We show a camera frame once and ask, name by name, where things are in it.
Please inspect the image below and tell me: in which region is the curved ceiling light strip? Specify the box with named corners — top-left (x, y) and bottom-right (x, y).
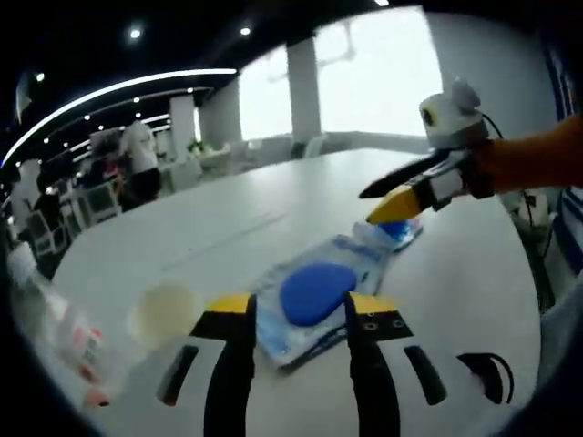
top-left (2, 67), bottom-right (239, 166)

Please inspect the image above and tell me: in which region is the blue packet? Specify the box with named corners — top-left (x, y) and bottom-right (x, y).
top-left (353, 217), bottom-right (424, 254)

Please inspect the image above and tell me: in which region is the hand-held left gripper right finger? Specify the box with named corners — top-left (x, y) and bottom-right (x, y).
top-left (343, 290), bottom-right (502, 437)

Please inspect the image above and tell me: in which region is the clear bottle with red label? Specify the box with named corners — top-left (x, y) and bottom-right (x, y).
top-left (8, 254), bottom-right (111, 407)

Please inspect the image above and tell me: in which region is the blue white wall display board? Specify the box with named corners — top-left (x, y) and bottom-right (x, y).
top-left (544, 40), bottom-right (583, 274)

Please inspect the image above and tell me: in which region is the clear bag with blue pad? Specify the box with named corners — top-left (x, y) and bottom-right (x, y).
top-left (253, 234), bottom-right (389, 371)

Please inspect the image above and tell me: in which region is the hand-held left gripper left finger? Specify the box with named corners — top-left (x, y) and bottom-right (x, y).
top-left (113, 293), bottom-right (257, 437)

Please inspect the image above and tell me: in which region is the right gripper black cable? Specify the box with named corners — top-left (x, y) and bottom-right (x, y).
top-left (481, 112), bottom-right (559, 315)

